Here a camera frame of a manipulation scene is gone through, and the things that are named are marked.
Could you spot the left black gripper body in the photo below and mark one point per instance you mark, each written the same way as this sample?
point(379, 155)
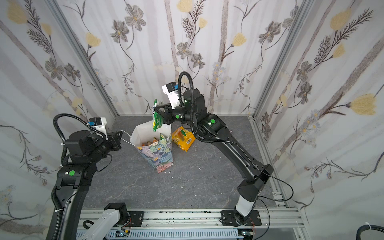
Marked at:
point(111, 144)

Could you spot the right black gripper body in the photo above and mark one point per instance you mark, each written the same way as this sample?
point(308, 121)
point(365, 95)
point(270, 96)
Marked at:
point(167, 114)

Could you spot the green Fox's candy bag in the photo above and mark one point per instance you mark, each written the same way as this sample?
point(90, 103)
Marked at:
point(157, 118)

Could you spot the yellow snack bag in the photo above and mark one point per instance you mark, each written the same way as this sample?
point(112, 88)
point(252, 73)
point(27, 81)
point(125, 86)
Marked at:
point(183, 138)

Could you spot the orange pink Fox's bag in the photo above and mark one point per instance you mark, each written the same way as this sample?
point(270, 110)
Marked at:
point(150, 142)

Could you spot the white paper bag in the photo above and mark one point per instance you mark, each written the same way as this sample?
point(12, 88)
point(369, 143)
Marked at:
point(159, 154)

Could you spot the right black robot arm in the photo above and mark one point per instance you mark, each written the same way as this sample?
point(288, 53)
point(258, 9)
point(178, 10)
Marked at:
point(187, 106)

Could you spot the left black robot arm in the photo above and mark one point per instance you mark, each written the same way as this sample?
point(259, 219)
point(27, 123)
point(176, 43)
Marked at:
point(82, 150)

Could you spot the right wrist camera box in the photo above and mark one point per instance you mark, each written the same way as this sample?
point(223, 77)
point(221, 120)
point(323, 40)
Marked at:
point(171, 90)

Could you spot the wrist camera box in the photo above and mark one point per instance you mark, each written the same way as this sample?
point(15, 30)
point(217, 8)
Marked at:
point(98, 123)
point(171, 90)

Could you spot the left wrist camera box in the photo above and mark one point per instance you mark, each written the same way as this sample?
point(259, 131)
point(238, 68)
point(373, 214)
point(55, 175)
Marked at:
point(98, 123)

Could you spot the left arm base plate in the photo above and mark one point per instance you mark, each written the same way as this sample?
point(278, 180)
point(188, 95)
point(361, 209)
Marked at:
point(136, 218)

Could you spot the white slotted cable duct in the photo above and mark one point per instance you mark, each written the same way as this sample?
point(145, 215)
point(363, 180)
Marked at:
point(176, 234)

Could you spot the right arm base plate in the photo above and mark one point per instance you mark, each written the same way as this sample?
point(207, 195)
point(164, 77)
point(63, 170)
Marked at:
point(234, 219)

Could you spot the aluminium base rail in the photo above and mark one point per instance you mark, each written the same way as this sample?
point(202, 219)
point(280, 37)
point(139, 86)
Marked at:
point(281, 223)

